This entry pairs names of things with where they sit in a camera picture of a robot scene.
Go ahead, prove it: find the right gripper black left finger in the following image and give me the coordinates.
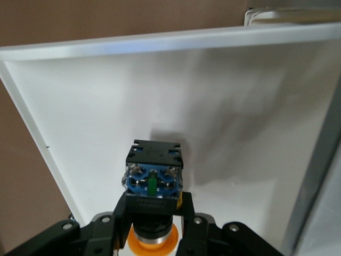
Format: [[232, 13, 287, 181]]
[[79, 192, 134, 256]]

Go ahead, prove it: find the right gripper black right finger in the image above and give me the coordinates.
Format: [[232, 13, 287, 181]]
[[175, 192, 222, 256]]

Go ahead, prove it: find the yellow push button switch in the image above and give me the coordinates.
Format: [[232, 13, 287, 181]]
[[121, 138, 186, 253]]

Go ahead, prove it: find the white plastic drawer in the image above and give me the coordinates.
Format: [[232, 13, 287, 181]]
[[0, 21, 341, 256]]

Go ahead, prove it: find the white drawer cabinet housing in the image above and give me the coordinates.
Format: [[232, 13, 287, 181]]
[[243, 7, 341, 256]]

